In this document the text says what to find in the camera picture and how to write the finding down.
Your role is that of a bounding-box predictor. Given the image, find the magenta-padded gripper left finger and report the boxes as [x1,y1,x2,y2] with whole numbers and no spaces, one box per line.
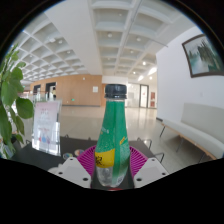
[55,144,98,189]

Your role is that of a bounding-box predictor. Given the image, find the dark framed landscape painting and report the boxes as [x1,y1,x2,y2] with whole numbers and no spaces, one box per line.
[181,33,224,79]

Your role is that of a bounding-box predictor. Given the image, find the long white wall bench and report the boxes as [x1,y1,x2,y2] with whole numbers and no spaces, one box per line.
[159,102,224,161]

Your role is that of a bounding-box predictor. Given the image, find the recessed ceiling lights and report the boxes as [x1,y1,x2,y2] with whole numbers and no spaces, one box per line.
[49,30,158,83]

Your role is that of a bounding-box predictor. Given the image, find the clear acrylic sign stand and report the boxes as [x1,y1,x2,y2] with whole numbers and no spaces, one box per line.
[31,99,63,157]

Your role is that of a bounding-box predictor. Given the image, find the green leafy potted plant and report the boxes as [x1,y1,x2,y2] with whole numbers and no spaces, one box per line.
[0,43,35,159]

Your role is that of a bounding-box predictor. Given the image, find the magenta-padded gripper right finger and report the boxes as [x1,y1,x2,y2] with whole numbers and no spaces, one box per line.
[128,145,170,189]

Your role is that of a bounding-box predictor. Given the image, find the green plastic drink bottle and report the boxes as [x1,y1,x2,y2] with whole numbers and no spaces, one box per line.
[94,83,132,188]

